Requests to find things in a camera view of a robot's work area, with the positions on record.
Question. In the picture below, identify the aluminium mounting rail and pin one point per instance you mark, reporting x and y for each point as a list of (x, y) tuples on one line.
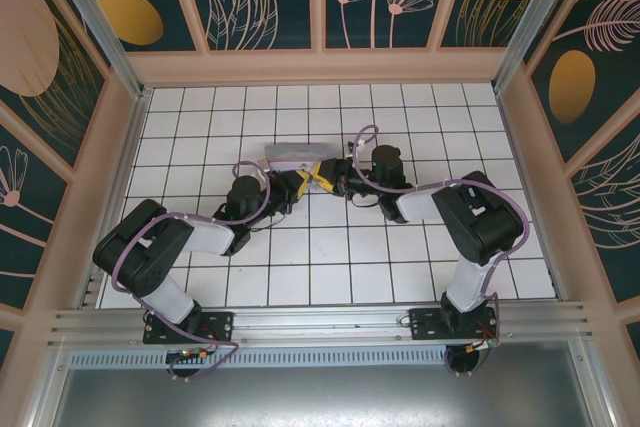
[(320, 322)]

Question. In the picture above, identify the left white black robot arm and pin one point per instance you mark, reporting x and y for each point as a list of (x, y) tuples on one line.
[(210, 239)]

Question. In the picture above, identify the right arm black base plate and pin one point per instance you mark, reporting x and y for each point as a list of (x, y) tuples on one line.
[(425, 322)]

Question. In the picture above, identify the small circuit board with connector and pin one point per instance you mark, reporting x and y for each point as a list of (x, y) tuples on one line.
[(482, 345), (190, 354)]

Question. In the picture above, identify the aluminium frame post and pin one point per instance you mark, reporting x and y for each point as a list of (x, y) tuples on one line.
[(535, 22), (100, 27)]

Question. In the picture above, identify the grey metal sheet panel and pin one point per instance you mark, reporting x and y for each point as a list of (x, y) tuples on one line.
[(320, 397)]

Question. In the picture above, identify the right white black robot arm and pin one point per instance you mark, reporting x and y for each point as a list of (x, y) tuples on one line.
[(417, 207)]

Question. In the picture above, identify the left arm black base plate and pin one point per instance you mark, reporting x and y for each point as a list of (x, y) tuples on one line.
[(220, 322)]

